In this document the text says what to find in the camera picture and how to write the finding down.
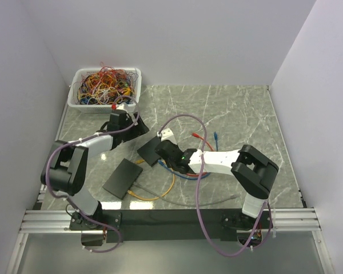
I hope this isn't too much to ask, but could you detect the blue ethernet patch cable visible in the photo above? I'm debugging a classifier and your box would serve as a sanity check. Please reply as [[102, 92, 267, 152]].
[[157, 131, 220, 180]]

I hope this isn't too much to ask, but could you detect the red ethernet patch cable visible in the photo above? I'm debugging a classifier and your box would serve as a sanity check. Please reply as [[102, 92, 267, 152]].
[[187, 132, 216, 176]]

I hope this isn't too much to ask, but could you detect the black Mercusys switch box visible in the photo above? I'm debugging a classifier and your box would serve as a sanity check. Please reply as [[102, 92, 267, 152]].
[[137, 136, 161, 167]]

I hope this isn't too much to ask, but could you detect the black TP-Link switch box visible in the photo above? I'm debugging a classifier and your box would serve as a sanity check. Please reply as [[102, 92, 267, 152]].
[[102, 159, 143, 200]]

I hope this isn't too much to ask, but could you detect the grey ethernet patch cable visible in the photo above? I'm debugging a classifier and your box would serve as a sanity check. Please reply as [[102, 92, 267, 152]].
[[134, 182, 240, 206]]

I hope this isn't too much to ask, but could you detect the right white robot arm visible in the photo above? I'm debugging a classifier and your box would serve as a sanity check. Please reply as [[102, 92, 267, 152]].
[[155, 140, 279, 228]]

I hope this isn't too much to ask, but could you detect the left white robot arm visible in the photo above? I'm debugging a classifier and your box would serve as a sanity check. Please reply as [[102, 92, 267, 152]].
[[41, 110, 149, 229]]

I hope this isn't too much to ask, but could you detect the white plastic basket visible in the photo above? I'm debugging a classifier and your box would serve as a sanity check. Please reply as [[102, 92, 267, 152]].
[[67, 66, 142, 113]]

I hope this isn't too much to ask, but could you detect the black base crossbar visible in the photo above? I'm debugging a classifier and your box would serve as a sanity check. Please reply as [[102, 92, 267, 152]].
[[70, 207, 275, 243]]

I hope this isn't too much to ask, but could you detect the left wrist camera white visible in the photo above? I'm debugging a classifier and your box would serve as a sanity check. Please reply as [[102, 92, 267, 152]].
[[111, 103, 134, 113]]

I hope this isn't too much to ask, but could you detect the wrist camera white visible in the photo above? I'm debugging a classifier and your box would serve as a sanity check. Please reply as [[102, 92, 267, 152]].
[[111, 103, 134, 113], [157, 128, 177, 144]]

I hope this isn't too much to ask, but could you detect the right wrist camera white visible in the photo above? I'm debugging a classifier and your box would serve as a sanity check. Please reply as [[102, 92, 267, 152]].
[[157, 128, 177, 144]]

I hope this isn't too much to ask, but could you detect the tangled coloured wires bundle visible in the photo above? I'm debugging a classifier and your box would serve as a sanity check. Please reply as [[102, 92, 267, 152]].
[[73, 61, 140, 106]]

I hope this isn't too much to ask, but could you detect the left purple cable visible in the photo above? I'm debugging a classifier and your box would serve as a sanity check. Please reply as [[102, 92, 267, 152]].
[[45, 95, 140, 253]]

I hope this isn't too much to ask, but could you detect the purple cable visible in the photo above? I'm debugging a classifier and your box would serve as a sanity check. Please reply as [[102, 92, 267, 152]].
[[45, 95, 140, 253], [158, 114, 272, 257]]

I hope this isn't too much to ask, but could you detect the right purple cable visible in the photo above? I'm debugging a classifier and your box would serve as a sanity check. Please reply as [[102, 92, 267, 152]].
[[158, 114, 272, 257]]

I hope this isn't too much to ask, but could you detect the aluminium rail frame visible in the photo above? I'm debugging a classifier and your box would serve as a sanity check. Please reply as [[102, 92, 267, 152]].
[[5, 114, 332, 274]]

